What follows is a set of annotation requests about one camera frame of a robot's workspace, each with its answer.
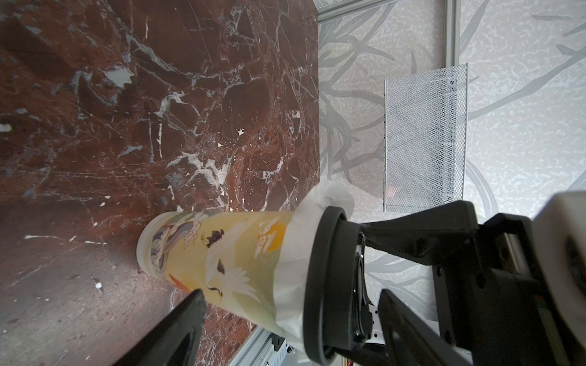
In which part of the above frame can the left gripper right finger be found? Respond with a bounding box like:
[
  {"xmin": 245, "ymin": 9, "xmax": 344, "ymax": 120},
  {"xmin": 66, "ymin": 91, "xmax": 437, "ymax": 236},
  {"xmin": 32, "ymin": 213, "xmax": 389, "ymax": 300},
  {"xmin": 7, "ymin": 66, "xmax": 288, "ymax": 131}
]
[{"xmin": 378, "ymin": 290, "xmax": 471, "ymax": 365}]

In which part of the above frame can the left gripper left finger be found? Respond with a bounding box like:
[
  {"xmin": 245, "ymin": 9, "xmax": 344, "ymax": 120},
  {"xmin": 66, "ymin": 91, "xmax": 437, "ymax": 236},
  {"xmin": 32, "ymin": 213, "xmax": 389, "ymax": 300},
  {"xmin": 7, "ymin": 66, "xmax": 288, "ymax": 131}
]
[{"xmin": 115, "ymin": 290, "xmax": 206, "ymax": 366}]

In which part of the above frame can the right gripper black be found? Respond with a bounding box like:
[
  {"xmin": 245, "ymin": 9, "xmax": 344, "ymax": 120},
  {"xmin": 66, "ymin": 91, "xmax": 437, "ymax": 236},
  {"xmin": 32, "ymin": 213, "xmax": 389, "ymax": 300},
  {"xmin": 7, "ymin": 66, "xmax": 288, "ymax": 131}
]
[{"xmin": 359, "ymin": 201, "xmax": 568, "ymax": 365}]

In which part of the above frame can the black plastic cup lid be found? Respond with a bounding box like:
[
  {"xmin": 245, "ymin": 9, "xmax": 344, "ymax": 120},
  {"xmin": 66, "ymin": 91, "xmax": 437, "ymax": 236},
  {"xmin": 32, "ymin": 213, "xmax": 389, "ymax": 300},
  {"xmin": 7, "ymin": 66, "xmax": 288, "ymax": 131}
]
[{"xmin": 303, "ymin": 206, "xmax": 373, "ymax": 365}]

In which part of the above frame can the paper milk tea cup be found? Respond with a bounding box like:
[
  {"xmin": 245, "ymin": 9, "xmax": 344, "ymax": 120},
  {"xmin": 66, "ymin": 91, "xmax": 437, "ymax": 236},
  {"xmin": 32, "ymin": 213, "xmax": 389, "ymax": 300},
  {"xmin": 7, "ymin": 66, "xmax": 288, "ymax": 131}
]
[{"xmin": 136, "ymin": 211, "xmax": 294, "ymax": 337}]

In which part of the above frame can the translucent round leak-proof paper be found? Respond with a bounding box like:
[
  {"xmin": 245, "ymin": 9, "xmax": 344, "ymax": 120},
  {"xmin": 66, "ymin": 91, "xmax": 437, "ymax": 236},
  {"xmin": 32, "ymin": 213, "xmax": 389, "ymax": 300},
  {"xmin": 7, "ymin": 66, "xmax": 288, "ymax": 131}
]
[{"xmin": 273, "ymin": 180, "xmax": 354, "ymax": 352}]

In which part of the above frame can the pink object in basket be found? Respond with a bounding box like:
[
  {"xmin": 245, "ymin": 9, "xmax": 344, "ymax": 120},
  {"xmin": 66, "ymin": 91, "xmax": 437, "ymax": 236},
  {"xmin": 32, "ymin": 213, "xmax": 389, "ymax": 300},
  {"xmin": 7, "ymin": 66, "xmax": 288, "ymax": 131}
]
[{"xmin": 385, "ymin": 183, "xmax": 403, "ymax": 199}]

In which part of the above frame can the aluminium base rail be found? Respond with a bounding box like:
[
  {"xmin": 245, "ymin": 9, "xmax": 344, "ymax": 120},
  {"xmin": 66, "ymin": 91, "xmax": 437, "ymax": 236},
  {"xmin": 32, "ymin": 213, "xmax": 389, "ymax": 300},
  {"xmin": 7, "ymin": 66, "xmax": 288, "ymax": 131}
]
[{"xmin": 227, "ymin": 326, "xmax": 294, "ymax": 366}]

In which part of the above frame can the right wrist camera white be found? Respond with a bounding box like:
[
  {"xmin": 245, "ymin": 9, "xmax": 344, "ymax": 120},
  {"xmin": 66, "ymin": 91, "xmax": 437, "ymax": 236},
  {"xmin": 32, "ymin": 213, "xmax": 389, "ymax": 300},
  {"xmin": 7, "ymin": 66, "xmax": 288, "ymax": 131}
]
[{"xmin": 533, "ymin": 191, "xmax": 585, "ymax": 346}]

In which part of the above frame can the white wire mesh basket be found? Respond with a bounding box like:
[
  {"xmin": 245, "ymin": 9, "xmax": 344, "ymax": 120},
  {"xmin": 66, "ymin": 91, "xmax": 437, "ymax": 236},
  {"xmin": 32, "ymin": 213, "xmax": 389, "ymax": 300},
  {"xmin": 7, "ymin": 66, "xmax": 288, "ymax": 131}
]
[{"xmin": 383, "ymin": 64, "xmax": 468, "ymax": 214}]

